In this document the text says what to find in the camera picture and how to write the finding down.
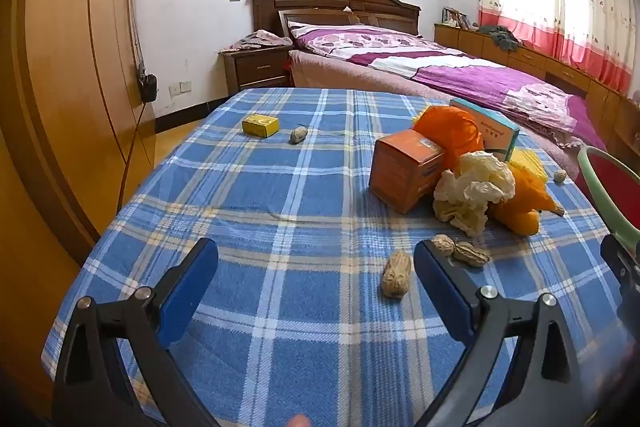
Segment orange cardboard box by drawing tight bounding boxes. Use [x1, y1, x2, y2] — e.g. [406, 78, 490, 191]
[369, 129, 447, 214]

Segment bed with purple bedding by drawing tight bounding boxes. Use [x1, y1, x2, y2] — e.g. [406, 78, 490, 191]
[287, 21, 608, 152]

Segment dark crumpled clothes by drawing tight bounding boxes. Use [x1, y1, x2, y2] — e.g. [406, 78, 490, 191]
[480, 25, 526, 50]

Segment wooden window cabinet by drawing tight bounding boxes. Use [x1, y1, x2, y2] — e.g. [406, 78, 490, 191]
[434, 23, 640, 158]

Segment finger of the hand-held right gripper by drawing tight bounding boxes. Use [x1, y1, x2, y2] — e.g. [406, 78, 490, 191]
[600, 234, 640, 308]

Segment orange plastic bag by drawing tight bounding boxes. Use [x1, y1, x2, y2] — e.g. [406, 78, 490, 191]
[412, 105, 485, 172]

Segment crumpled white tissue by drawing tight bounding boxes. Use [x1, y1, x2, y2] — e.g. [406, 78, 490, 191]
[432, 151, 516, 238]

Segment small yellow box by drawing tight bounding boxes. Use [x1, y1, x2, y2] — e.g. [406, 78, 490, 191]
[242, 114, 280, 138]

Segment dark wooden nightstand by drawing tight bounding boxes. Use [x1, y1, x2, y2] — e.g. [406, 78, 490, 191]
[217, 46, 293, 95]

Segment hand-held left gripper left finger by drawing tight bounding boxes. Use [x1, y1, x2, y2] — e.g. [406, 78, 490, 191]
[52, 237, 221, 427]

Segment black power strip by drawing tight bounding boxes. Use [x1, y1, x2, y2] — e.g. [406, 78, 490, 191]
[137, 74, 158, 102]

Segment teal and white box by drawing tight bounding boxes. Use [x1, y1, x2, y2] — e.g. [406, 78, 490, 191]
[449, 98, 521, 162]

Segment black cable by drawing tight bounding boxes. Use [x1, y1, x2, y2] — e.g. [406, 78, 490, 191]
[116, 0, 151, 214]

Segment wooden wardrobe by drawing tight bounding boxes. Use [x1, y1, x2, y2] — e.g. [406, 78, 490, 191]
[0, 0, 156, 408]

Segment pink floral cloth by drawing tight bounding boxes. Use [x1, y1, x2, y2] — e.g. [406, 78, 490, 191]
[227, 29, 293, 52]

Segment bed with pink cover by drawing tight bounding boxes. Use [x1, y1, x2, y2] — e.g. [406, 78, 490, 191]
[289, 49, 608, 188]

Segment red bin with green rim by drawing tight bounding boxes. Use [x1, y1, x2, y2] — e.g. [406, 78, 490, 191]
[577, 146, 640, 248]

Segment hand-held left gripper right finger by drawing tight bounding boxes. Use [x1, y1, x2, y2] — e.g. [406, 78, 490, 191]
[414, 239, 593, 427]

